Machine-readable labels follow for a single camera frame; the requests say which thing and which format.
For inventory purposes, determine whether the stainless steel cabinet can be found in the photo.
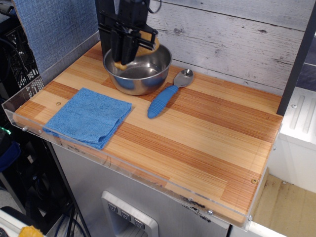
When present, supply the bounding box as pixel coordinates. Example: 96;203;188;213
52;145;231;237

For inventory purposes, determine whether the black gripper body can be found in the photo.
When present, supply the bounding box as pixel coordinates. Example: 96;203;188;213
98;0;158;51

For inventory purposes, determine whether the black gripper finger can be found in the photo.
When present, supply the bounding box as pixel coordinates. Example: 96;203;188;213
111;30;121;62
121;33;140;65

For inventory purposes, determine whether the blue folded microfiber cloth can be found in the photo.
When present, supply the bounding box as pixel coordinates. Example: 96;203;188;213
43;88;132;150

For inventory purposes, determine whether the spoon with blue handle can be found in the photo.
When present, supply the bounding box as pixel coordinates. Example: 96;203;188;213
147;69;194;119

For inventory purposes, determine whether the clear acrylic table guard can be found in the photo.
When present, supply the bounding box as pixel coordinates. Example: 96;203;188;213
5;43;282;228

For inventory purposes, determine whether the blue fabric panel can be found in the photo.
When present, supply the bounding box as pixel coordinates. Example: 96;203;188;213
13;0;98;73

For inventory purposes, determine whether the black plastic crate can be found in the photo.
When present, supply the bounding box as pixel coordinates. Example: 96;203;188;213
0;26;39;88

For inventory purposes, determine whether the black vertical post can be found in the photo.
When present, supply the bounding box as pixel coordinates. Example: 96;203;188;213
277;1;316;116

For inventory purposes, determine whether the tan toy chicken drumstick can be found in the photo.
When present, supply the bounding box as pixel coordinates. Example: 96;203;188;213
114;30;160;71

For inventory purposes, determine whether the stainless steel metal bowl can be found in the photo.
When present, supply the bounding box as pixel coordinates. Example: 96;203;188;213
103;45;172;95

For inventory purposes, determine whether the yellow object at corner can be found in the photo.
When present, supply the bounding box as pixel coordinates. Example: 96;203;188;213
18;226;44;237

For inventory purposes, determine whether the white ribbed appliance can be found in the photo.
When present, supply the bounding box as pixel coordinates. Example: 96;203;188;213
267;87;316;192

